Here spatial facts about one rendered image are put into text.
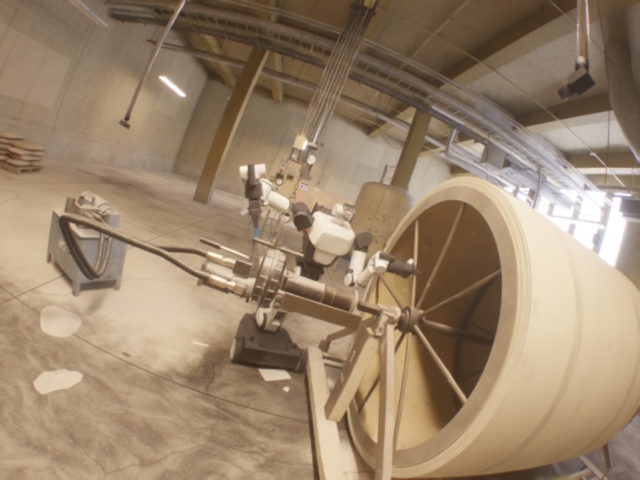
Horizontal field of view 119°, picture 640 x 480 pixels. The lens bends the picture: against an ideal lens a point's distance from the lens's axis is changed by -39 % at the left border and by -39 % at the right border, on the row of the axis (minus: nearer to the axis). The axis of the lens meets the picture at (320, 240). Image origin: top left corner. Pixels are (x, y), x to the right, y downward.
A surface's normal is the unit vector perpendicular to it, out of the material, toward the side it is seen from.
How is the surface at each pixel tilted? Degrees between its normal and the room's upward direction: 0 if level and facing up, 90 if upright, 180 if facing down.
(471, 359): 59
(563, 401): 84
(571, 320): 64
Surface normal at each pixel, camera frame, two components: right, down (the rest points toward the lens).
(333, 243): 0.17, 0.51
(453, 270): -0.04, 0.50
